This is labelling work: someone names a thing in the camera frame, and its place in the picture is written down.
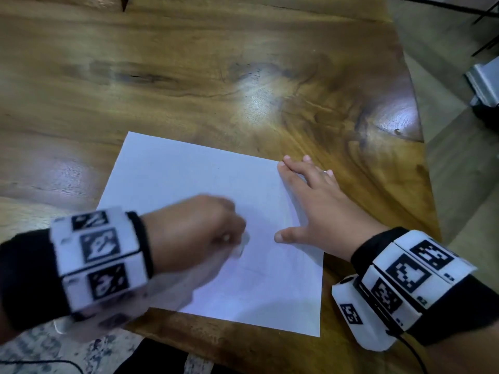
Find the person's left hand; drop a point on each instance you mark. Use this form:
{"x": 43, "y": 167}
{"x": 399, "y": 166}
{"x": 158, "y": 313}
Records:
{"x": 183, "y": 233}

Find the person's left fingers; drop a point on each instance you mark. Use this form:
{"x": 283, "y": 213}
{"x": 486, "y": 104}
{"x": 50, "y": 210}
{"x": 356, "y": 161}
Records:
{"x": 230, "y": 220}

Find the person's right thumb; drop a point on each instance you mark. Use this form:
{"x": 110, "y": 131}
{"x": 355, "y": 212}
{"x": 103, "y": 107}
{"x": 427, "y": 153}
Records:
{"x": 290, "y": 235}

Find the black metal rods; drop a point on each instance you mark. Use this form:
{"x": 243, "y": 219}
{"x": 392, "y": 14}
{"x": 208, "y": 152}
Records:
{"x": 448, "y": 5}

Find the person's right forearm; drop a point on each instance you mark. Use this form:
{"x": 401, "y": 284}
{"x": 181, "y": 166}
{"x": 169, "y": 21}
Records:
{"x": 467, "y": 354}

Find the patterned grey trousers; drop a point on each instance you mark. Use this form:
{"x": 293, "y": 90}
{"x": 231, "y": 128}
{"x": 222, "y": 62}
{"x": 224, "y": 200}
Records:
{"x": 39, "y": 350}

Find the small white eraser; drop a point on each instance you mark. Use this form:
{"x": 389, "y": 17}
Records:
{"x": 238, "y": 247}

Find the person's right little finger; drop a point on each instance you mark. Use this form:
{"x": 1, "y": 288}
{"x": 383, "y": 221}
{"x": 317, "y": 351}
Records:
{"x": 333, "y": 179}

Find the black garment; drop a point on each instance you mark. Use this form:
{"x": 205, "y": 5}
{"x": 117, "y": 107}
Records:
{"x": 152, "y": 358}

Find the person's right hand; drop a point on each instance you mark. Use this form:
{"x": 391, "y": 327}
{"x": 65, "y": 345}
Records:
{"x": 331, "y": 218}

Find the white paper sheet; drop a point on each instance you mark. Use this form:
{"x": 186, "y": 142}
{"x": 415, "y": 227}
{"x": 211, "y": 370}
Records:
{"x": 179, "y": 171}

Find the white marker-covered wrist tracker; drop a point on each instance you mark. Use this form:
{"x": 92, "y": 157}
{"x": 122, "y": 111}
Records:
{"x": 405, "y": 274}
{"x": 99, "y": 245}

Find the black wrist band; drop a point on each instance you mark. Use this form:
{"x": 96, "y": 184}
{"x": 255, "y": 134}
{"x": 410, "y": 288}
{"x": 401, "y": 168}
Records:
{"x": 464, "y": 307}
{"x": 27, "y": 276}

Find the grey metal box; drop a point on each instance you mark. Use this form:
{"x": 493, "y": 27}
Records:
{"x": 485, "y": 79}

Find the person's right middle finger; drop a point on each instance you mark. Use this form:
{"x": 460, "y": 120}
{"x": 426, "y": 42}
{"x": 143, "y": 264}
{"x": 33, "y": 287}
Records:
{"x": 300, "y": 169}

